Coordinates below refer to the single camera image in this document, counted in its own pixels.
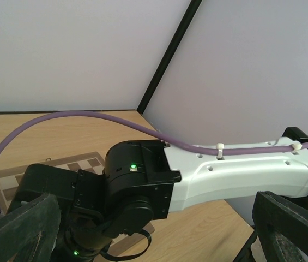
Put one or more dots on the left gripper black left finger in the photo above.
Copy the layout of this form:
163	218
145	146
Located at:
29	233

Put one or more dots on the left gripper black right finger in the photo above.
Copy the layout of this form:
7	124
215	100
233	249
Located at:
282	227

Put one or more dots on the black enclosure frame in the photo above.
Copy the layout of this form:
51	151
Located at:
169	54

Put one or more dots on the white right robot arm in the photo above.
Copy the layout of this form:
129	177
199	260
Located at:
145	180

